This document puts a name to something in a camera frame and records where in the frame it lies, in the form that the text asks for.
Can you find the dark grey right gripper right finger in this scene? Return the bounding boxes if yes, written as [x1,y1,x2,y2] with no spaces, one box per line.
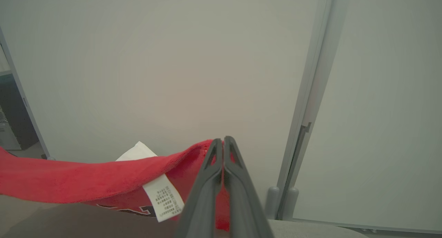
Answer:
[224,136,275,238]

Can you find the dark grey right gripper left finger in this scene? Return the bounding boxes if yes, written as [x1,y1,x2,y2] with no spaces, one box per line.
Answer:
[176,139,223,238]

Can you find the red shirt with white sleeves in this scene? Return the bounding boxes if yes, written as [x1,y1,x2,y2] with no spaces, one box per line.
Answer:
[0,139,232,231]

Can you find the black computer tower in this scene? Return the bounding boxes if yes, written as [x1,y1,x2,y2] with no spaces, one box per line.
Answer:
[0,72,39,151]

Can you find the grey double partition post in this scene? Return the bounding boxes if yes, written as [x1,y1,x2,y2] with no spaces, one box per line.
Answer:
[264,0,346,220]

